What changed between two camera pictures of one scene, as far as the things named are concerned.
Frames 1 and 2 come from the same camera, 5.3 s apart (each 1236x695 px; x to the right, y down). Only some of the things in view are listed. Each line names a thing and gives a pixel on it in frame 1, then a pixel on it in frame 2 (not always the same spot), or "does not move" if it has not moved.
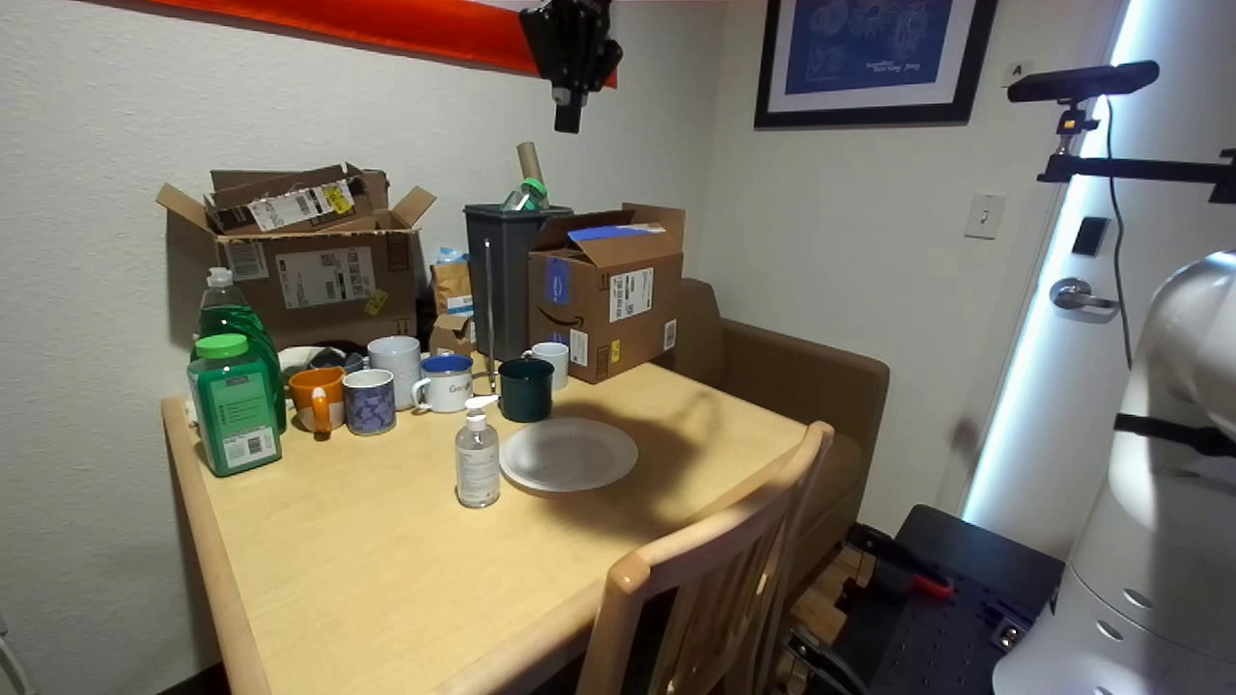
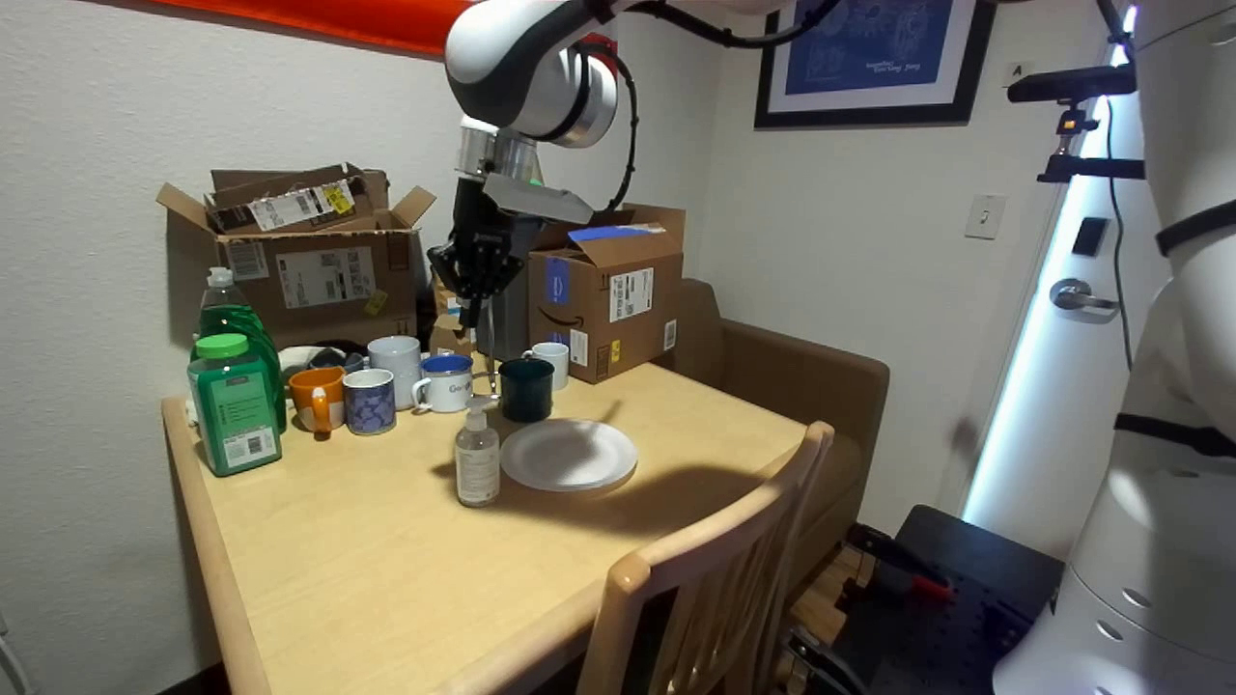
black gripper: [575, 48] -> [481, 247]
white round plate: [567, 453] does not move
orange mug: [320, 398] does not move
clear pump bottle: [477, 456] does not move
